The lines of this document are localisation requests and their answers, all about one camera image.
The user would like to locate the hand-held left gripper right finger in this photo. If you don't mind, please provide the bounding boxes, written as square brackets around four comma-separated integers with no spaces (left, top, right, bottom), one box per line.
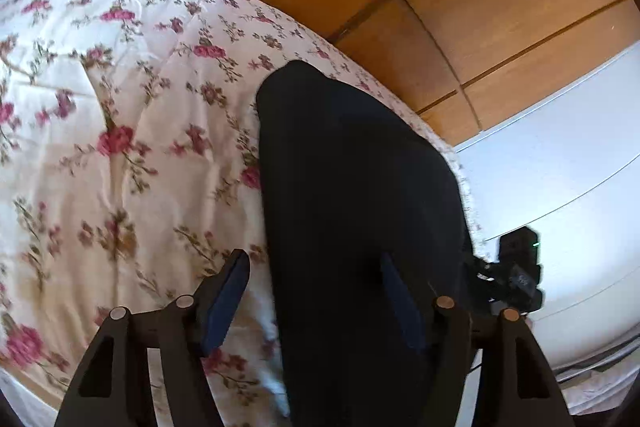
[381,252,576,427]

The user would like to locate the black pants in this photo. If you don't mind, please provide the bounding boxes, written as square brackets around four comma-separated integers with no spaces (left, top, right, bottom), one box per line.
[256,60,481,427]

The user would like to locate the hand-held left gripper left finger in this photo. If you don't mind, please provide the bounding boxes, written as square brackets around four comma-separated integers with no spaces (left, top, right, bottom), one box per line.
[54,249,251,427]

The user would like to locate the floral bedspread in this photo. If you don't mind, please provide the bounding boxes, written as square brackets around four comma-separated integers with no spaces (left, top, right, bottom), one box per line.
[0,0,486,427]

